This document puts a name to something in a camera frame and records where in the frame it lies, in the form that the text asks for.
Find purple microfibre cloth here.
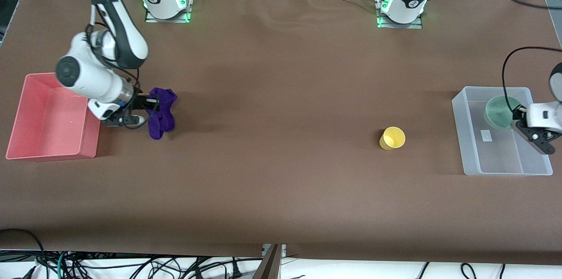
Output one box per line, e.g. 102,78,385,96
146,87,178,140

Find yellow plastic cup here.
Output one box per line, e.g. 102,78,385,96
379,127,406,151

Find clear plastic bin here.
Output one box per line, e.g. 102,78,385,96
451,86,554,177

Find pink plastic bin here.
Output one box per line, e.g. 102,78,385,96
5,72,102,161

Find brown table cover sheet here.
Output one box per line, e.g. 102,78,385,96
0,0,562,266

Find black plug cable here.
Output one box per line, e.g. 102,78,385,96
227,258,243,279

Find metal bracket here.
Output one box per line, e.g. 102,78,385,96
262,244,287,258

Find brown table post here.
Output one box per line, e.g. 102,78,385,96
252,244,282,279

